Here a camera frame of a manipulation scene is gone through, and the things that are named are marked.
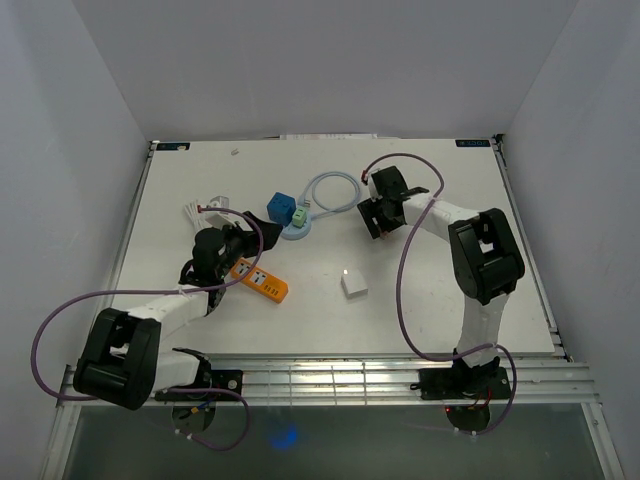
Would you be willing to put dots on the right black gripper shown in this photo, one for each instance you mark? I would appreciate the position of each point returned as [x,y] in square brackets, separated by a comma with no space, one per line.
[369,210]

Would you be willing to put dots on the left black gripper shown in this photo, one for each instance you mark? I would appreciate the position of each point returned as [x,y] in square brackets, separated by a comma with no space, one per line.
[249,238]

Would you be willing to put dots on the blue cube socket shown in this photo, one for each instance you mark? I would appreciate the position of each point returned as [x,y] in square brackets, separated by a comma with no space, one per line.
[281,208]

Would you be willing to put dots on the green plug adapter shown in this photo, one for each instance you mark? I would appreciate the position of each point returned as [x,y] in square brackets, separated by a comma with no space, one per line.
[299,217]

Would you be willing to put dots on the round light blue power strip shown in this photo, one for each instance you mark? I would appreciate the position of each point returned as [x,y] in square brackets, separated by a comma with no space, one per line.
[310,203]

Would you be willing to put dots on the orange power strip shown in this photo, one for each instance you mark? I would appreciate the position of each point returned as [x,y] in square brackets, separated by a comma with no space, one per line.
[260,281]

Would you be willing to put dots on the white charger block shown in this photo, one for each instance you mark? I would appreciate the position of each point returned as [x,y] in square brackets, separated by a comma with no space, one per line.
[353,283]

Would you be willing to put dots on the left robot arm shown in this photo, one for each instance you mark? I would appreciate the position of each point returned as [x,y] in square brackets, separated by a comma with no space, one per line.
[122,363]

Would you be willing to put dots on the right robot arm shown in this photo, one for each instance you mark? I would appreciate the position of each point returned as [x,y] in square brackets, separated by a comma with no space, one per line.
[487,264]

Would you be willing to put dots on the white table board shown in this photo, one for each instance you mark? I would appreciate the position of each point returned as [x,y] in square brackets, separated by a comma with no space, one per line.
[413,300]

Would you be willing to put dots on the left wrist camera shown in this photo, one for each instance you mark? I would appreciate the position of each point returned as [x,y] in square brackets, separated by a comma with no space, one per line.
[213,218]

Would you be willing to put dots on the aluminium frame rail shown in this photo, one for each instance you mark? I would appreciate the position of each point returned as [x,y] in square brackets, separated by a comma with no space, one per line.
[387,382]

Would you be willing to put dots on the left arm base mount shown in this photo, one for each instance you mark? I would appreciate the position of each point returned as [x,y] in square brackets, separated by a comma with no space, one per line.
[200,390]

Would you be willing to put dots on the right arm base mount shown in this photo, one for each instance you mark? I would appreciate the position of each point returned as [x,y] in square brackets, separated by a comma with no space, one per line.
[459,382]

